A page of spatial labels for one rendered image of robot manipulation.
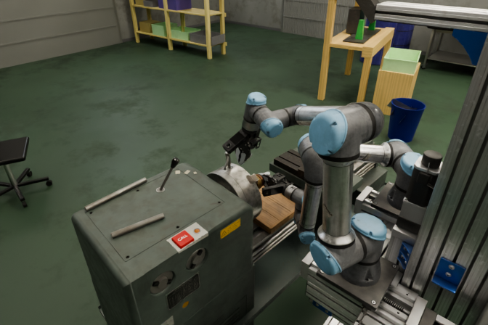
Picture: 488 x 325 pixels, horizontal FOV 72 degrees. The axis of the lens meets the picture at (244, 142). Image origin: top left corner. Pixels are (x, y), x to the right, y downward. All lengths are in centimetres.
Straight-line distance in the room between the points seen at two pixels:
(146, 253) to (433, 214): 97
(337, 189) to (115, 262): 78
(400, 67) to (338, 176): 437
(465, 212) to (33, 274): 290
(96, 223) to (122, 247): 19
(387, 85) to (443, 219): 419
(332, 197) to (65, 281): 242
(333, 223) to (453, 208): 38
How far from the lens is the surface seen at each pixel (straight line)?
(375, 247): 122
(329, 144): 90
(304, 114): 124
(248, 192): 161
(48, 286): 309
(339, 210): 103
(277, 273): 210
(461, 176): 118
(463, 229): 127
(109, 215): 147
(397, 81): 531
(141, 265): 125
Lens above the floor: 218
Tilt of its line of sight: 30 degrees down
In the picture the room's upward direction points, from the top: straight up
